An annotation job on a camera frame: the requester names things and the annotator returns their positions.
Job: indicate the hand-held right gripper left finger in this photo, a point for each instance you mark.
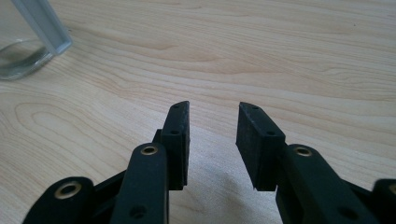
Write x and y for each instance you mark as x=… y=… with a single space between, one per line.
x=176 y=146

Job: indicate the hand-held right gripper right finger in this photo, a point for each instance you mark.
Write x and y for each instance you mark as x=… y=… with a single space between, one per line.
x=258 y=149

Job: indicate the clear plastic container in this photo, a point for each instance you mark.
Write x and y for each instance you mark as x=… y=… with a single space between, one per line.
x=34 y=40

